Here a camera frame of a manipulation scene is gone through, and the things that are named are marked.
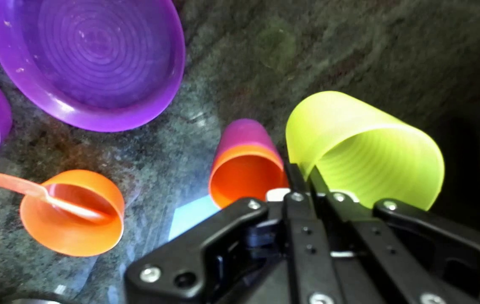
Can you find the purple plastic cup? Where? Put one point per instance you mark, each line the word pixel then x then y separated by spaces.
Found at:
pixel 246 136

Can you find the orange plastic cup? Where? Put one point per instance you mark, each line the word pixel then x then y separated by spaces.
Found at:
pixel 246 178

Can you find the green plastic cup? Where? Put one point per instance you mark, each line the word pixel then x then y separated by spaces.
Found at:
pixel 364 146

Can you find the purple plastic plate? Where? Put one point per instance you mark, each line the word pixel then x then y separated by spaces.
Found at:
pixel 89 56

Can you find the orange plastic bowl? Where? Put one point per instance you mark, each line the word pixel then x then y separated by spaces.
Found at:
pixel 77 237

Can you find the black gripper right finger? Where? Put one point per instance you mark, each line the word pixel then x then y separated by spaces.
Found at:
pixel 410 247

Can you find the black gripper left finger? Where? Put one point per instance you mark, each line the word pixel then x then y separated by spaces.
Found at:
pixel 308 254

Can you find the orange plastic spoon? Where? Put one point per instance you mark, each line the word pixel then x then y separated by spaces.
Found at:
pixel 14 185

